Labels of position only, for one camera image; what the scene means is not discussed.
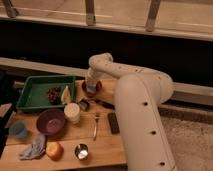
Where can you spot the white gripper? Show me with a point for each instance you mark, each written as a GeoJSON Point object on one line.
{"type": "Point", "coordinates": [90, 82]}

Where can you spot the blue sponge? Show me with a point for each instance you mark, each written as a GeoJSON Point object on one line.
{"type": "Point", "coordinates": [91, 89]}

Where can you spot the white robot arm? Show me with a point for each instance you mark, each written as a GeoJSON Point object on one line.
{"type": "Point", "coordinates": [138, 93]}

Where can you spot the red bowl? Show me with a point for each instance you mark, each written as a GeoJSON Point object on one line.
{"type": "Point", "coordinates": [98, 88]}

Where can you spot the purple bowl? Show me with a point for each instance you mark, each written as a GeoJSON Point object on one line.
{"type": "Point", "coordinates": [50, 121]}

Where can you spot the small dark metal object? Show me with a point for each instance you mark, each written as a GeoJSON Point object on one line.
{"type": "Point", "coordinates": [84, 105]}

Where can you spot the metal fork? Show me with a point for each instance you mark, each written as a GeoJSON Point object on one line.
{"type": "Point", "coordinates": [97, 117]}

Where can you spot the white cylindrical cup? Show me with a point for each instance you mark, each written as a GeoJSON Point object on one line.
{"type": "Point", "coordinates": [72, 112]}

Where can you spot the dark grape bunch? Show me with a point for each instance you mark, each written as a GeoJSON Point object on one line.
{"type": "Point", "coordinates": [53, 95]}

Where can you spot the black chocolate bar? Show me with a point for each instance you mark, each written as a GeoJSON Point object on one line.
{"type": "Point", "coordinates": [113, 123]}

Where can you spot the green plastic tray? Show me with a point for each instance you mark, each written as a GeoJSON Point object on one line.
{"type": "Point", "coordinates": [34, 97]}

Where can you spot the small metal cup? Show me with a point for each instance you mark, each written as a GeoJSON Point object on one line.
{"type": "Point", "coordinates": [81, 151]}

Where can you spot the red yellow apple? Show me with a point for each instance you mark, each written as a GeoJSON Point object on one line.
{"type": "Point", "coordinates": [54, 150]}

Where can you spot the grey blue cloth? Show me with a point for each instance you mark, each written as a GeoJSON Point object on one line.
{"type": "Point", "coordinates": [35, 149]}

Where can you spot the blue plastic cup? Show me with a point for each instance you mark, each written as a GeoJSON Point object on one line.
{"type": "Point", "coordinates": [18, 130]}

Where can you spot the black handled knife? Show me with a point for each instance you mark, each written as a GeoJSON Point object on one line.
{"type": "Point", "coordinates": [105, 104]}

